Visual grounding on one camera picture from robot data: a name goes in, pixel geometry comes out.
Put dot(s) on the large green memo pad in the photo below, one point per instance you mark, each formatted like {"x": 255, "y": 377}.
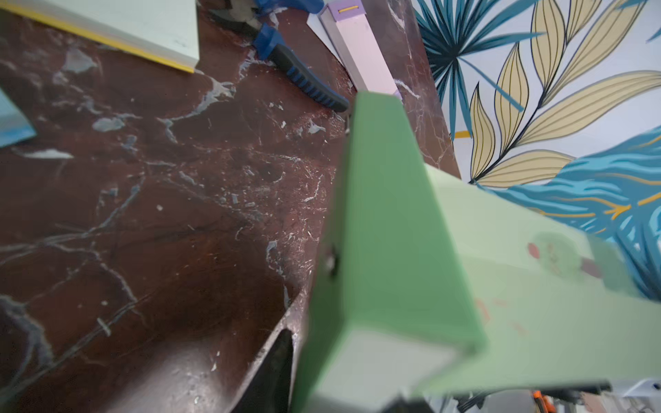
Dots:
{"x": 426, "y": 285}

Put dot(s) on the pink memo pad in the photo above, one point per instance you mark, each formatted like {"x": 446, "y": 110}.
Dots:
{"x": 350, "y": 33}

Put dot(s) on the yellow topped cream memo pad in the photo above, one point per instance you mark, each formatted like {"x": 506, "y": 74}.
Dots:
{"x": 165, "y": 32}

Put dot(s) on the blue topped cream memo pad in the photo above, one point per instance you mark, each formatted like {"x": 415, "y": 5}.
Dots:
{"x": 14, "y": 125}

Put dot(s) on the blue handled pliers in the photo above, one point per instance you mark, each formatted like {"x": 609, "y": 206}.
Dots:
{"x": 242, "y": 17}

